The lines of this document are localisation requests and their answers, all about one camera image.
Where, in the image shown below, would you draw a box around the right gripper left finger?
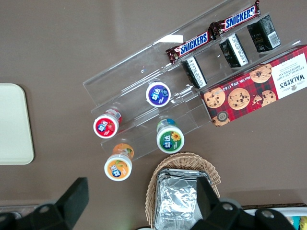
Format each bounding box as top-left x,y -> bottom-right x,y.
23,177 -> 90,230

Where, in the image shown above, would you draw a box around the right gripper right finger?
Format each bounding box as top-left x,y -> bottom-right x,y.
191,177 -> 297,230

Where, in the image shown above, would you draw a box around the light oval wicker basket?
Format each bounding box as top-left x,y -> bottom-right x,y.
145,151 -> 221,230

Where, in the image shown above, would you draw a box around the cream plastic tray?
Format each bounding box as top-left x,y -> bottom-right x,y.
0,83 -> 35,165

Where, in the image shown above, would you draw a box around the stacked foil containers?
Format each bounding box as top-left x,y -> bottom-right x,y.
153,167 -> 212,230

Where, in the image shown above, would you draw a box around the clear acrylic bottle rack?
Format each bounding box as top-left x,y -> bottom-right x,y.
0,204 -> 40,214

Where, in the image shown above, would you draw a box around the orange-lid gum bottle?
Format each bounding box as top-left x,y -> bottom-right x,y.
104,143 -> 135,182

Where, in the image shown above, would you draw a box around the red-lid gum bottle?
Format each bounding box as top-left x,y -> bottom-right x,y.
93,109 -> 123,139

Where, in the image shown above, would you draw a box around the green-lid gum bottle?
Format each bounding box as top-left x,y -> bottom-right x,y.
156,118 -> 185,154

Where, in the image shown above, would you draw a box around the red tartan cookie box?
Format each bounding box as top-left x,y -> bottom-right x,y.
199,45 -> 307,127

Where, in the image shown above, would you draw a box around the blue-lid gum bottle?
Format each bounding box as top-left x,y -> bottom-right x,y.
145,80 -> 172,107

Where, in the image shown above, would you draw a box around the clear acrylic stepped stand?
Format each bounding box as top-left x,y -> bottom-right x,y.
151,0 -> 307,96
82,43 -> 212,166

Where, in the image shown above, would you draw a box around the small black box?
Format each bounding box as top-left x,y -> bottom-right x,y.
181,56 -> 208,89
219,33 -> 249,69
247,14 -> 281,53

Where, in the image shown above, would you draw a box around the Snickers chocolate bar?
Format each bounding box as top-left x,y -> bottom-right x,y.
209,0 -> 261,36
165,31 -> 216,64

